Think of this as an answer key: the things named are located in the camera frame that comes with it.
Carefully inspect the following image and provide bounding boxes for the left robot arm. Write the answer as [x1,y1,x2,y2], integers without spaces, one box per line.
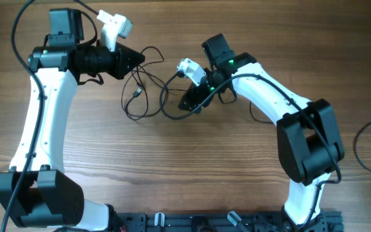
[0,8,145,231]

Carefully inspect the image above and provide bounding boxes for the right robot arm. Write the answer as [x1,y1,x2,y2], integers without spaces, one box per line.
[176,34,345,231]

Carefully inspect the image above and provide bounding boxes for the left camera black cable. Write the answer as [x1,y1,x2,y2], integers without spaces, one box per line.
[0,0,99,232]

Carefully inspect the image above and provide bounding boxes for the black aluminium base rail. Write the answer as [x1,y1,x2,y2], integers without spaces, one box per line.
[114,211,344,232]

